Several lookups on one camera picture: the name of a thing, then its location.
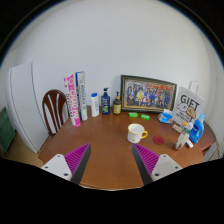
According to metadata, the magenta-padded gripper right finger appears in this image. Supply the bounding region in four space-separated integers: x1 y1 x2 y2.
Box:
131 143 184 186

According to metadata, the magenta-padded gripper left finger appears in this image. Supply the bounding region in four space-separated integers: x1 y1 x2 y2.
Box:
40 143 92 185

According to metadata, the clear green-labelled plastic bottle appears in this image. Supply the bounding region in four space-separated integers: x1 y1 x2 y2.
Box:
174 121 194 151

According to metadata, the floral patterned pouch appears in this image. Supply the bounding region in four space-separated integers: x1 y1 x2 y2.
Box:
171 123 184 133

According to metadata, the blue tissue pack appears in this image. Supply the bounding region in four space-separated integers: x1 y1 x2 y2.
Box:
157 108 174 125

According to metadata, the white bottle with blue cap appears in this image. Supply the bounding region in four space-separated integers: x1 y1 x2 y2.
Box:
90 92 101 118

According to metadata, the blue detergent bottle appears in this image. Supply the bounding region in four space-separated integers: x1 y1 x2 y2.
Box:
189 113 206 144

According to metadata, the dark blue pump bottle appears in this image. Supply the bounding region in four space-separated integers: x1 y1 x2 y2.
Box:
100 87 111 116

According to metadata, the amber yellow-labelled pump bottle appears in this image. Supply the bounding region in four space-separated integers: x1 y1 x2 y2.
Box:
112 91 123 116

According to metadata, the white and green tube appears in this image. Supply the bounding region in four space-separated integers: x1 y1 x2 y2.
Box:
75 70 89 122

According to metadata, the dark wooden chair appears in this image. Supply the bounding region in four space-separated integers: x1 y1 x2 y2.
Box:
41 89 70 136

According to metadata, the framed group photo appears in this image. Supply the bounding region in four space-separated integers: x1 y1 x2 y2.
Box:
120 74 178 114

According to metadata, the white radiator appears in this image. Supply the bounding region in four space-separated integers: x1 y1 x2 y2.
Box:
203 141 224 163

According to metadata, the white printed paper gift bag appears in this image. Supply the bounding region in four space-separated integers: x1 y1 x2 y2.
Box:
172 80 205 124

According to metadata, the white refrigerator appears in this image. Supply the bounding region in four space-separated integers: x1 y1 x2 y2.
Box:
5 61 50 154

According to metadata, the green crate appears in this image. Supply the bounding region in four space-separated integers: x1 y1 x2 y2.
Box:
0 106 17 154

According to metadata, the white mug with yellow handle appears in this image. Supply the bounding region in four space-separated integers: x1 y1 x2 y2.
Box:
126 123 149 144

